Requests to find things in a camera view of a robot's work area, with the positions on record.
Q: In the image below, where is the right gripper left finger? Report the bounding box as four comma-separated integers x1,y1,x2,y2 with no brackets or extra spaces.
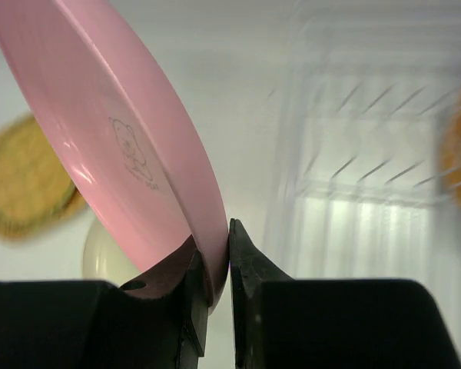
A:
0,238,208,368

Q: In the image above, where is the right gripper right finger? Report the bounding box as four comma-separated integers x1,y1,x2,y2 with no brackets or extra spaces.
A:
229,219,461,368

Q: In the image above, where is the cream round plate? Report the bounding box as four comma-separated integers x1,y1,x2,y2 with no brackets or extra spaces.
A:
82,218,141,286

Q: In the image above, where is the green-rimmed woven plate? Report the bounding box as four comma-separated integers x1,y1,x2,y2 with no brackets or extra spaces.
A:
0,114,76,231

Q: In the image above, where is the pink round plate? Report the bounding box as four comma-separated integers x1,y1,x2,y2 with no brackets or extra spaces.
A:
0,1,228,308

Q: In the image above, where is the square woven bamboo plate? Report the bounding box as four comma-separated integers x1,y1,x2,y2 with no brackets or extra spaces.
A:
0,189,88,241

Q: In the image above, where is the white wire dish rack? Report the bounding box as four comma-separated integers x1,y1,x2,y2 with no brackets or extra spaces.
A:
264,1,461,301

